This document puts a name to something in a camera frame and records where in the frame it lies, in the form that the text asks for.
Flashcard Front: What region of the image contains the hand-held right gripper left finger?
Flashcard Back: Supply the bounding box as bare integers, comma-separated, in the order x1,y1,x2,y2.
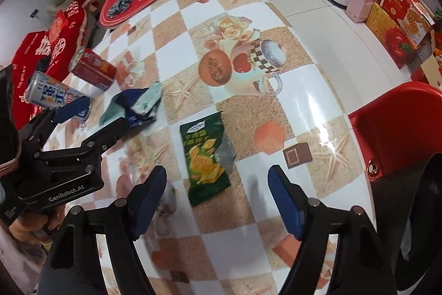
38,165,168,295

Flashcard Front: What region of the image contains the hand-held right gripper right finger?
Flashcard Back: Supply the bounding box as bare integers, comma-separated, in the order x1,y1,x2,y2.
267,165,398,295

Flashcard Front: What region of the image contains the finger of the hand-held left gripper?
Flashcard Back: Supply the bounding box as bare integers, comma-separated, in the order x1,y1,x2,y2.
35,117,129,174
17,96,92,154

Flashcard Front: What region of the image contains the white blue drink can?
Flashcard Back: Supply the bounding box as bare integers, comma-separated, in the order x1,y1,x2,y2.
27,71,92,121

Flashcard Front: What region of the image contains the blue teal wrapper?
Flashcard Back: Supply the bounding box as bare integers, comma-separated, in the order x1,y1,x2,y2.
99,81,164,128

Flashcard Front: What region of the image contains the dark green snack packet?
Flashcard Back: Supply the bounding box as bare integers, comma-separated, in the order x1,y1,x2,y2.
180,111,236,206

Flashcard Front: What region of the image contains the black round bin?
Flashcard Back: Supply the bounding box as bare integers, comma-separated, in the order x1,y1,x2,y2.
376,152,442,294

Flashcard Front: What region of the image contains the person's left hand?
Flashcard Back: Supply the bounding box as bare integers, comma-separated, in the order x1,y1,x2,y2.
7,203,68,247

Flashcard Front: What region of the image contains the red drink can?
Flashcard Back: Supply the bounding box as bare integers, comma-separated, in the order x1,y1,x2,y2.
68,47,117,90

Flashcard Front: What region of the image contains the red sofa blanket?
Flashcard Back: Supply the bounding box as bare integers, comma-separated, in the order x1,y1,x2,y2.
10,0,101,130

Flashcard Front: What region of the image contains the beige chair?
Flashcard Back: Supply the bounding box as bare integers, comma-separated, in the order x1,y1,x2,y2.
45,0,75,17

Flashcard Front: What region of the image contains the checkered printed tablecloth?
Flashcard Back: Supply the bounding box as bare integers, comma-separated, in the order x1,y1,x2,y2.
21,0,375,295

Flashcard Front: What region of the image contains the pile of blue candies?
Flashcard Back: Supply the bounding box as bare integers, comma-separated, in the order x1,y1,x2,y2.
106,0,137,17

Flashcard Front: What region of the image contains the red plastic stool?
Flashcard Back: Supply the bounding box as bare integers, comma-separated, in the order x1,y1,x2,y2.
348,81,442,180

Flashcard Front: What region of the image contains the yellow red fruit box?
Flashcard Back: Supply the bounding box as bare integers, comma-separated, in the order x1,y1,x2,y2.
365,1,427,69

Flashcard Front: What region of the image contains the pink gift bag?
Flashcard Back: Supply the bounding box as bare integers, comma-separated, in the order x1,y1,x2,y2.
346,0,380,23

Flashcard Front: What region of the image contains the red waffle box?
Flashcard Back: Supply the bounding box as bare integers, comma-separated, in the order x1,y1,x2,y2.
382,0,436,47

